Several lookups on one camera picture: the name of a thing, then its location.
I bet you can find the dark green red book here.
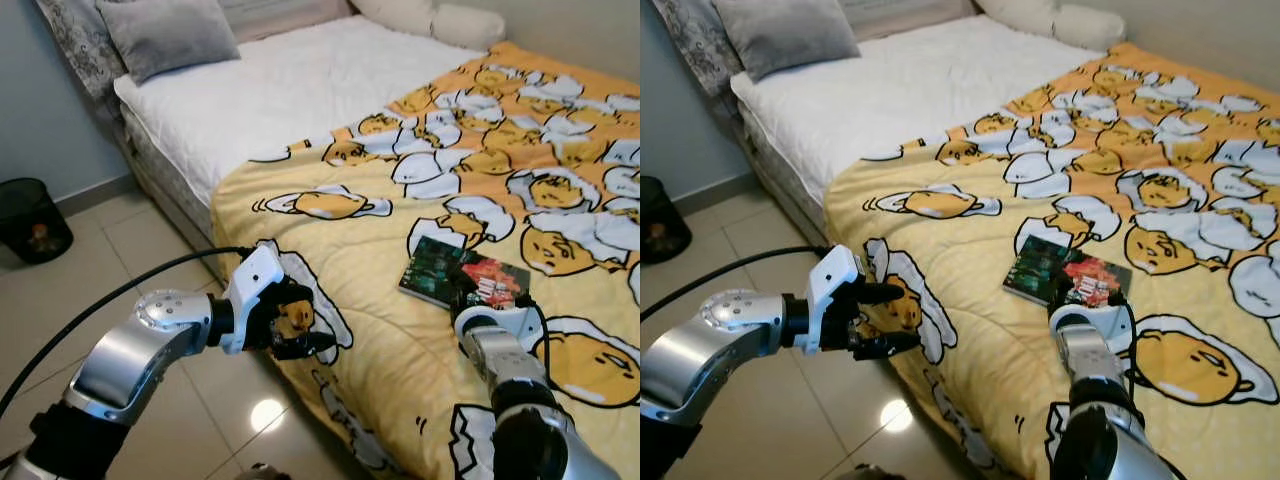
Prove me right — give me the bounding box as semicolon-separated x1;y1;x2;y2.
1002;235;1134;309
398;235;533;313

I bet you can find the grey pillow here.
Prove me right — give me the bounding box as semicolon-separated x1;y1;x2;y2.
712;0;861;83
97;0;241;86

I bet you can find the grey bed base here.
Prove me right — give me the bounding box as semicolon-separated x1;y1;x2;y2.
120;100;226;276
738;100;836;246

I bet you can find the white quilted mattress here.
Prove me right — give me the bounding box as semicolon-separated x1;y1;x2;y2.
113;15;491;206
730;15;1106;206

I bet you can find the black mesh waste bin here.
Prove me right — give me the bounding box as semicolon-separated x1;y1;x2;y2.
640;175;693;266
0;178;76;266

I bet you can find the long beige pillow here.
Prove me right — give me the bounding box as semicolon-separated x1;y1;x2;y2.
350;0;508;51
975;0;1128;51

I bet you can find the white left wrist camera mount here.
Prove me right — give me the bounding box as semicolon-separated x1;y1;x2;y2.
222;243;288;356
805;245;866;356

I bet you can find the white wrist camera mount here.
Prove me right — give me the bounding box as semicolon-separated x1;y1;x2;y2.
1048;303;1136;341
805;245;866;356
452;305;546;346
222;243;288;356

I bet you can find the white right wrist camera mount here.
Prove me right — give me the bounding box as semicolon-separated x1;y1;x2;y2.
452;305;546;346
1048;303;1136;341

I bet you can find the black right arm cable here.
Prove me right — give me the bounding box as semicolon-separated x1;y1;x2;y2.
525;300;556;376
1120;300;1143;376

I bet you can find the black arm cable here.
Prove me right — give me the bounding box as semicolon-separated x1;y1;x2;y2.
0;247;251;421
525;300;556;376
640;245;831;321
1120;300;1143;376

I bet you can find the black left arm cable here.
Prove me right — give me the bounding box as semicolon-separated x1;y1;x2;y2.
640;245;831;321
0;247;251;421

